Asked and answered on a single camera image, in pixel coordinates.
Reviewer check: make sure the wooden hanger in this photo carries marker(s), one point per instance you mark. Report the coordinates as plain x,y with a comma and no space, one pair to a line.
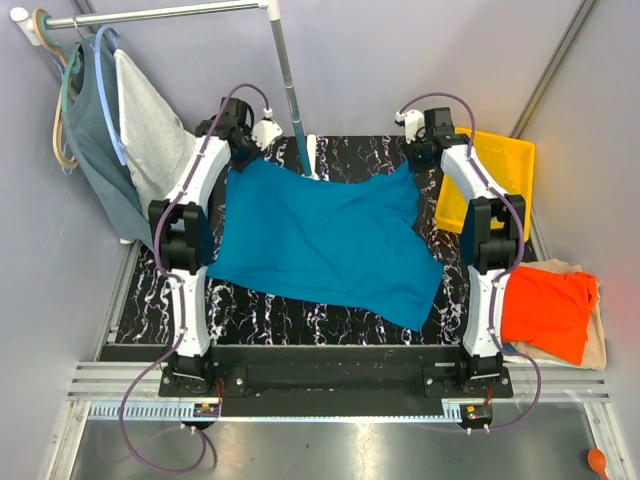
57,52

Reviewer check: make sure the green hanger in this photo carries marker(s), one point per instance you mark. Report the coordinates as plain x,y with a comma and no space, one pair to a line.
73,67

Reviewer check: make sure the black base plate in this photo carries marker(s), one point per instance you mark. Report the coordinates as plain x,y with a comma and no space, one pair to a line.
334,384

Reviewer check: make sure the orange rubber bulb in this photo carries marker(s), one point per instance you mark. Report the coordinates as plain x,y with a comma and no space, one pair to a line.
597,462

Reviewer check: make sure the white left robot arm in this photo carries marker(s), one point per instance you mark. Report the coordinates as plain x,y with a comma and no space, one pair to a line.
183,241

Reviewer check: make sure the grey-green hanging shirt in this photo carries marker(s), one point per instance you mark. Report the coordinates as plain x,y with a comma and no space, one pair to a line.
86,133

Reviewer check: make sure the beige folded t-shirt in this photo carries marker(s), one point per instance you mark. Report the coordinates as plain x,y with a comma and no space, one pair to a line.
595,353

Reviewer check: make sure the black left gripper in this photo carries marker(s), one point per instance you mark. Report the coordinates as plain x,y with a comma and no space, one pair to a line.
247,135

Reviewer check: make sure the yellow plastic bin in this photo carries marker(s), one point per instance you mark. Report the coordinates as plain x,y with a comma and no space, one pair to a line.
509,161

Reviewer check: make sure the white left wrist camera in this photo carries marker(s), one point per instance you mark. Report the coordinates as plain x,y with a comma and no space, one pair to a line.
266,131

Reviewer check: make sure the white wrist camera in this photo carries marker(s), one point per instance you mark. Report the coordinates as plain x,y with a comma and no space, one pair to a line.
413,122
266,131

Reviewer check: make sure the metal clothes rack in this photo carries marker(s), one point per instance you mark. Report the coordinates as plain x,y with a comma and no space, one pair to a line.
306,144

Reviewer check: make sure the blue t-shirt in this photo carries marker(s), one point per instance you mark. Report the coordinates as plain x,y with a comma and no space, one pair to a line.
343,244

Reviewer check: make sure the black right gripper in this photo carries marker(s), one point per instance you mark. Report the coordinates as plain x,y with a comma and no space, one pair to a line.
425,139

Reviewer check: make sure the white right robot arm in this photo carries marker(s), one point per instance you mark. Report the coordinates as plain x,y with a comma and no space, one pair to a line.
492,239

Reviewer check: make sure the light blue hanger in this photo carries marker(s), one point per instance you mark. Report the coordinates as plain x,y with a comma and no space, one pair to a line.
114,137

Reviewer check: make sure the white hanging shirt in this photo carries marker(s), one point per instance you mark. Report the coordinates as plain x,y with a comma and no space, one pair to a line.
157,147

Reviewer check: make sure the aluminium corner rail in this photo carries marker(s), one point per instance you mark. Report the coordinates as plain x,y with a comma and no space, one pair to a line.
561,53

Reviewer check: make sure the orange folded t-shirt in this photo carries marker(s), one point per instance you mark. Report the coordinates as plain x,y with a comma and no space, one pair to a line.
549,311

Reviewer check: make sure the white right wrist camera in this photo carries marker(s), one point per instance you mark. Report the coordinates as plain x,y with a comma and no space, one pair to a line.
413,122

